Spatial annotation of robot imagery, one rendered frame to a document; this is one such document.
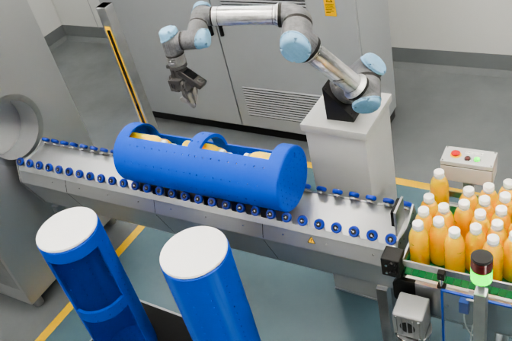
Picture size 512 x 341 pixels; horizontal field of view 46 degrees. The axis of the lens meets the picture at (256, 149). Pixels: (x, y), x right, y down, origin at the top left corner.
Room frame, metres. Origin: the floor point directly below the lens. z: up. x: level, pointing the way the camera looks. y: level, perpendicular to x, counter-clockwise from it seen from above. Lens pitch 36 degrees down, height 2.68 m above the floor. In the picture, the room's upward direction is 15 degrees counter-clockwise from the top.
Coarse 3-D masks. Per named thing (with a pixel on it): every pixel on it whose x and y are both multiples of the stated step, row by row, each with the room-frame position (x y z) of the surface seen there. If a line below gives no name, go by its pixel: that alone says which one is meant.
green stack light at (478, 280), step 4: (472, 272) 1.16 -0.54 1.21; (492, 272) 1.15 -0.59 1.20; (472, 276) 1.16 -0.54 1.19; (476, 276) 1.15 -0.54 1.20; (480, 276) 1.14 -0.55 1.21; (484, 276) 1.14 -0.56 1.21; (488, 276) 1.14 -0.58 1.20; (492, 276) 1.15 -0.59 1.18; (472, 280) 1.16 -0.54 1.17; (476, 280) 1.15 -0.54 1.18; (480, 280) 1.14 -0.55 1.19; (484, 280) 1.14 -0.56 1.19; (488, 280) 1.14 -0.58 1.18; (476, 284) 1.15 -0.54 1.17; (480, 284) 1.14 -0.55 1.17; (484, 284) 1.14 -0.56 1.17; (488, 284) 1.14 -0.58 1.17
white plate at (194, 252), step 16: (176, 240) 1.82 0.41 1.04; (192, 240) 1.79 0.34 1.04; (208, 240) 1.77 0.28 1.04; (224, 240) 1.75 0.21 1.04; (160, 256) 1.75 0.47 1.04; (176, 256) 1.73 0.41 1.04; (192, 256) 1.71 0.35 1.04; (208, 256) 1.68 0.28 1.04; (224, 256) 1.66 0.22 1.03; (176, 272) 1.64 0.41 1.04; (192, 272) 1.62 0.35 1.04; (208, 272) 1.61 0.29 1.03
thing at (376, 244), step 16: (48, 176) 2.70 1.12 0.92; (64, 176) 2.64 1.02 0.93; (128, 192) 2.37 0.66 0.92; (144, 192) 2.32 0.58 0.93; (192, 208) 2.14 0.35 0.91; (208, 208) 2.10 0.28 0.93; (272, 224) 1.89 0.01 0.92; (288, 224) 1.86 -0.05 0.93; (336, 240) 1.72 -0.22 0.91; (352, 240) 1.68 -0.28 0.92; (368, 240) 1.65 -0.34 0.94
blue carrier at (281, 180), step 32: (128, 128) 2.44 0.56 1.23; (128, 160) 2.30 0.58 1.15; (160, 160) 2.20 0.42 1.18; (192, 160) 2.11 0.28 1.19; (224, 160) 2.03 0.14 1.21; (256, 160) 1.96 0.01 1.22; (288, 160) 1.94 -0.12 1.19; (192, 192) 2.12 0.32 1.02; (224, 192) 1.98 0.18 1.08; (256, 192) 1.89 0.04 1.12; (288, 192) 1.89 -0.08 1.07
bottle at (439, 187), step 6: (432, 180) 1.74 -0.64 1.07; (438, 180) 1.73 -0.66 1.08; (444, 180) 1.72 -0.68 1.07; (432, 186) 1.73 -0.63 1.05; (438, 186) 1.71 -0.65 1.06; (444, 186) 1.71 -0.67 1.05; (432, 192) 1.73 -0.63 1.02; (438, 192) 1.71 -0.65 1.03; (444, 192) 1.71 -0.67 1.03; (438, 198) 1.71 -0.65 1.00; (444, 198) 1.71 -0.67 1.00; (438, 204) 1.71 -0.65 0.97
